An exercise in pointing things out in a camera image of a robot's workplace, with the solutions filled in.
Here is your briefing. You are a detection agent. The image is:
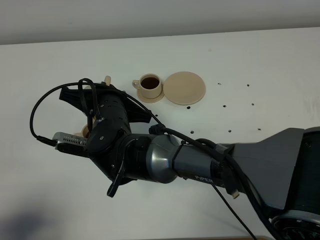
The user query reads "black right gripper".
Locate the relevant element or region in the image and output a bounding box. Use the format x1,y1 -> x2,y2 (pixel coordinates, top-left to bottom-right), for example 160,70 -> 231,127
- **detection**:
59,84 -> 152,180

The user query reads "brown ceramic teapot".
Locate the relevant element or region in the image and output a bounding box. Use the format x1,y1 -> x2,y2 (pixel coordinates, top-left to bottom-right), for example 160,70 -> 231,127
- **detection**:
94,75 -> 112,88

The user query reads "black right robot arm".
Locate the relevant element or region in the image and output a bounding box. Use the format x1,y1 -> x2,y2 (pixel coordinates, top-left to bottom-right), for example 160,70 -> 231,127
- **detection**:
57,84 -> 320,240

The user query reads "large brown teapot saucer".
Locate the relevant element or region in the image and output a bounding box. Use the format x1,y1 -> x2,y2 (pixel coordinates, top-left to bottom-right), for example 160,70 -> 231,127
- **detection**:
163,71 -> 206,106

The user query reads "near brown teacup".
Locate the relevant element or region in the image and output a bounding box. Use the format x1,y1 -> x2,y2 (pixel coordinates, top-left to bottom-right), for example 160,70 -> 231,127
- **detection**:
74,124 -> 90,138

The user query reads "brown teacup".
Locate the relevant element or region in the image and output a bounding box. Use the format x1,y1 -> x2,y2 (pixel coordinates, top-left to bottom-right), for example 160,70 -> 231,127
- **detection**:
132,73 -> 162,99
74,124 -> 90,138

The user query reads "far brown teacup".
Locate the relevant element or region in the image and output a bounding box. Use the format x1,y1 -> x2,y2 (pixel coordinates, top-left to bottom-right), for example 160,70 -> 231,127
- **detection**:
132,73 -> 162,99

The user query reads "far brown cup saucer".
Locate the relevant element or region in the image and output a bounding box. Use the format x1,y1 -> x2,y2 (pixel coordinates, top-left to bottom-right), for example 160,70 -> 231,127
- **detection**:
136,89 -> 165,103

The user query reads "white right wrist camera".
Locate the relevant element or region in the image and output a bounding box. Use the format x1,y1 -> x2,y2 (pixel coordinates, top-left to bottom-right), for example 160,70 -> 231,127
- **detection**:
52,132 -> 88,158

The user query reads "black right camera cable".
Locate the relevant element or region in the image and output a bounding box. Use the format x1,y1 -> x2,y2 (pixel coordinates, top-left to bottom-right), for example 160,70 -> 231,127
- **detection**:
29,78 -> 166,147

